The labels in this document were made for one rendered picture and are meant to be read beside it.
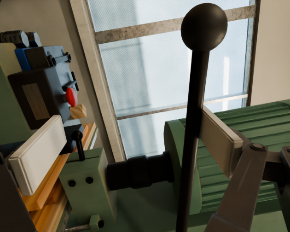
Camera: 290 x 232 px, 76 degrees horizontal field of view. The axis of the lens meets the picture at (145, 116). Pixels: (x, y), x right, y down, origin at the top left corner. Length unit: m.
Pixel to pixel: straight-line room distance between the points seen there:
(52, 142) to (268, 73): 1.94
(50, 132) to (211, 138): 0.13
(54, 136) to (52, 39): 1.50
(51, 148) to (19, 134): 0.16
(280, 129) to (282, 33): 1.67
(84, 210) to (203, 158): 0.24
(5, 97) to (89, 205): 0.22
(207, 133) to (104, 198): 0.25
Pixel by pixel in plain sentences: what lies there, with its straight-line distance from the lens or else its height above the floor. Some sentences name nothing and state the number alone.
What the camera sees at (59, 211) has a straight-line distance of 0.40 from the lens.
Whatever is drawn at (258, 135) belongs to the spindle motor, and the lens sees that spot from 0.34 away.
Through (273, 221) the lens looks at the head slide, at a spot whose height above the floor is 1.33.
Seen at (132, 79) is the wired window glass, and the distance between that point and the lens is 1.67.
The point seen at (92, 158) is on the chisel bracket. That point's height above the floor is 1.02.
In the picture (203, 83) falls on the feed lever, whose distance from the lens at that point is 0.16.
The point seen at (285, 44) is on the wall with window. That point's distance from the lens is 2.04.
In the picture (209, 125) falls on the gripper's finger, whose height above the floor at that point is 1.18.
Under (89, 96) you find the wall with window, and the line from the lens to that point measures 1.68.
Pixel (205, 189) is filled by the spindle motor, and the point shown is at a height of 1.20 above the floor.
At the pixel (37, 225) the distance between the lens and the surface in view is 0.36.
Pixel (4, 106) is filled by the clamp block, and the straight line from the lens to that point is 0.31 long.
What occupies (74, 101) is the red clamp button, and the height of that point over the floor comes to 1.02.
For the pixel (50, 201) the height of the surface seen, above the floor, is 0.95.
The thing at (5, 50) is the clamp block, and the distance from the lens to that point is 0.32.
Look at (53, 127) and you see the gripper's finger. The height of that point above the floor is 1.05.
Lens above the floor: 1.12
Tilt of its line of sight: 1 degrees up
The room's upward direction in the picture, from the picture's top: 80 degrees clockwise
